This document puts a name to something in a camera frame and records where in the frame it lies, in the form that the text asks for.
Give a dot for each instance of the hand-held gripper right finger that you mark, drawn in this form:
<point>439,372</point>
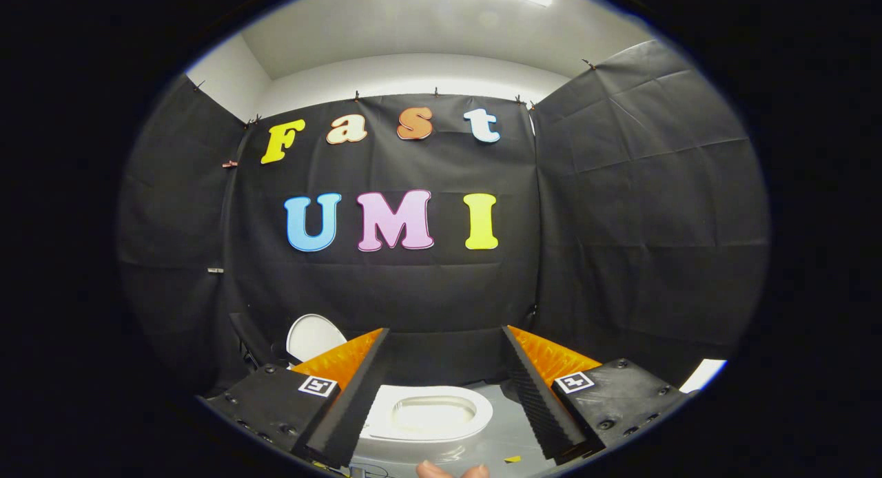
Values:
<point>537,402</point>

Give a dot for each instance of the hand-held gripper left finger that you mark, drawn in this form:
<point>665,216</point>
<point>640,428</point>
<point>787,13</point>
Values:
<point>358,402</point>

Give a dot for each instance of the white toilet lid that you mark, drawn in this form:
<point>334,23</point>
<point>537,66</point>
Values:
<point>313,337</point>

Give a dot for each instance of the white toilet bowl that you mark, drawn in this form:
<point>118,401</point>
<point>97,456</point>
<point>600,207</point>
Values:
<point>386,412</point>

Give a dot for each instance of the black backdrop cloth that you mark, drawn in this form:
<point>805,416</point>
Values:
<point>413,292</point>

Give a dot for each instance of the white flat object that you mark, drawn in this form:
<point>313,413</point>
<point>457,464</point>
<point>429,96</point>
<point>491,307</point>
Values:
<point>703,376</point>

